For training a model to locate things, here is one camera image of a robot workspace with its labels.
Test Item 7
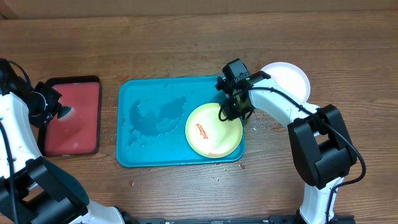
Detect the dark green sponge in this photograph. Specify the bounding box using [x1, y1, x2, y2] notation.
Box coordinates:
[57, 106, 73, 119]

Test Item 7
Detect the green rimmed yellow plate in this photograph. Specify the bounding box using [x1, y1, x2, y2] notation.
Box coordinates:
[185, 103, 243, 159]

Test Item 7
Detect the white plate with red stain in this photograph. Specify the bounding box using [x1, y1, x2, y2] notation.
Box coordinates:
[261, 62, 310, 101]

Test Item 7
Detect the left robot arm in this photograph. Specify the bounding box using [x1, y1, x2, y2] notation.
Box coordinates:
[1, 82, 136, 223]

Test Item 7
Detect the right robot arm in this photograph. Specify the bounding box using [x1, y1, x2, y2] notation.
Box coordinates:
[215, 76, 366, 223]

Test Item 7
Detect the dark tray with red liquid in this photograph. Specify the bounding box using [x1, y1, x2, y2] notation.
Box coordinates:
[37, 75, 102, 156]

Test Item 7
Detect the teal plastic serving tray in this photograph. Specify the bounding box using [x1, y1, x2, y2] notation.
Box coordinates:
[116, 76, 245, 168]

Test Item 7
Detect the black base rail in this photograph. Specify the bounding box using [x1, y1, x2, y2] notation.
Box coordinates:
[136, 214, 356, 224]

